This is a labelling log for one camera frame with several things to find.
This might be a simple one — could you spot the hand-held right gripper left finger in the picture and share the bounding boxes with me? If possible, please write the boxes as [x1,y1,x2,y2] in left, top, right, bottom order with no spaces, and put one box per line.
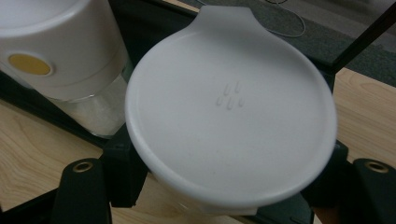
[101,124,151,208]

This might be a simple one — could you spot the white floor cable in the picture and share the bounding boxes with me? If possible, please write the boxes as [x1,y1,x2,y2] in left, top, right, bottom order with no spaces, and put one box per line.
[263,0,307,39]

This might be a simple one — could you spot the white-lid jar with white powder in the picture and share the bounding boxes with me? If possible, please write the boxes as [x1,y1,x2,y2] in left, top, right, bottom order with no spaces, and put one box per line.
[0,0,134,140]

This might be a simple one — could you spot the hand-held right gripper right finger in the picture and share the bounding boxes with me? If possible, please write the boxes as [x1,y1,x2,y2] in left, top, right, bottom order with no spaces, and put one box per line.
[300,140,349,208]

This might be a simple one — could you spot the white-lid jar with yellow contents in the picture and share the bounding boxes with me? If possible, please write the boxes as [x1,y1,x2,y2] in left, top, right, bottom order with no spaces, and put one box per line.
[124,5,339,217]

